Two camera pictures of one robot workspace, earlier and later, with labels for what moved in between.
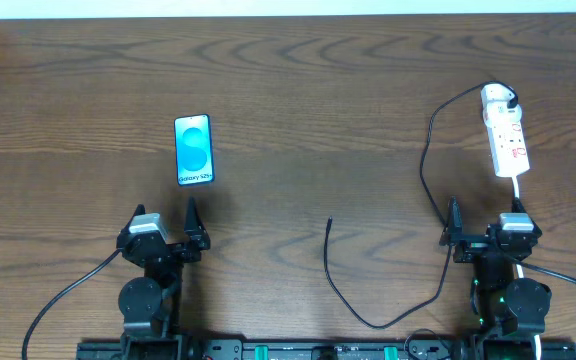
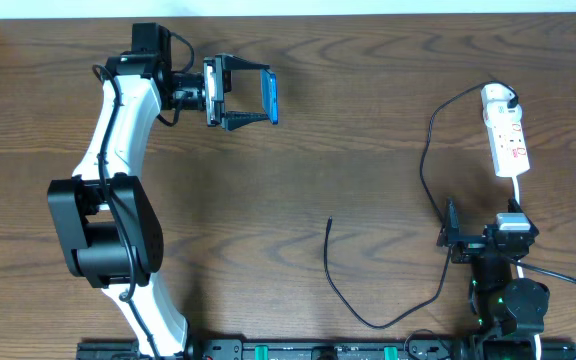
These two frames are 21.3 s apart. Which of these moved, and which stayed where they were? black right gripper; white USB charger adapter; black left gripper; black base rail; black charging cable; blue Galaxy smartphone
Moved: blue Galaxy smartphone; black left gripper
Stayed: white USB charger adapter; black right gripper; black charging cable; black base rail
